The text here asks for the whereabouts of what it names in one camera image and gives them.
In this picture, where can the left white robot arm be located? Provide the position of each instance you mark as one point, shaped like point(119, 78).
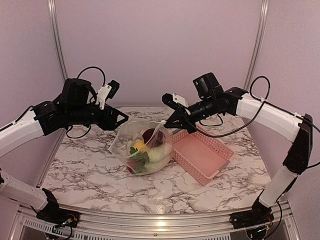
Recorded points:
point(78, 104)

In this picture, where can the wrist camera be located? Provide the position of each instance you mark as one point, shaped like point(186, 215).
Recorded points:
point(173, 100)
point(107, 91)

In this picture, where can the aluminium frame post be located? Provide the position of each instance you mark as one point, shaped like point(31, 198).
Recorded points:
point(56, 37)
point(260, 33)

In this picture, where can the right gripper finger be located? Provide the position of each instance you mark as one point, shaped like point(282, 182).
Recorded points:
point(174, 119)
point(177, 125)

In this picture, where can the white knitted radish with leaves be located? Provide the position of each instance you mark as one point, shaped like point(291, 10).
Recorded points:
point(141, 158)

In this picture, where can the pink plastic basket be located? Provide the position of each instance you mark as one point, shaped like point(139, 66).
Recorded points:
point(200, 156)

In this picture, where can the left aluminium frame post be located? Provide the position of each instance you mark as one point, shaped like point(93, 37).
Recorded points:
point(56, 37)

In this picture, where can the dark maroon knitted beet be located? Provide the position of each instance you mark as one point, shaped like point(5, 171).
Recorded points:
point(152, 138)

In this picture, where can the peach knitted fruit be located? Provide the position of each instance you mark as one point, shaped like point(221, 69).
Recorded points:
point(140, 146)

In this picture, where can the front aluminium table rail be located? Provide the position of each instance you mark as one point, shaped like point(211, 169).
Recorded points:
point(108, 225)

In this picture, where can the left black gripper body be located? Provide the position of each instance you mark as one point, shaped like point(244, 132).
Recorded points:
point(106, 123)

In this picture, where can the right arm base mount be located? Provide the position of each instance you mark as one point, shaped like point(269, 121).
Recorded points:
point(258, 214)

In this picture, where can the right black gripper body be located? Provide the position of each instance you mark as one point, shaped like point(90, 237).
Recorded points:
point(191, 125)

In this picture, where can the white knitted radish front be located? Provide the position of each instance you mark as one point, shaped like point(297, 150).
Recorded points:
point(159, 157)

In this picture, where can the right aluminium frame post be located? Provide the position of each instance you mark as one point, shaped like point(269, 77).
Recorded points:
point(260, 33)

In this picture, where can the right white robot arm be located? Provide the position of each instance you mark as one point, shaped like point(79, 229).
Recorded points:
point(296, 128)

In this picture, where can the clear polka dot zip bag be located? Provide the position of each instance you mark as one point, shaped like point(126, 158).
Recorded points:
point(130, 133)

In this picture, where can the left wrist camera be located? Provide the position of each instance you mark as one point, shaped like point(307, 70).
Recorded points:
point(107, 91)

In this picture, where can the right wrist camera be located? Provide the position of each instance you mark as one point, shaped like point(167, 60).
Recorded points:
point(173, 100)

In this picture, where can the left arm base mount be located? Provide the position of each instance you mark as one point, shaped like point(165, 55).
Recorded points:
point(54, 214)

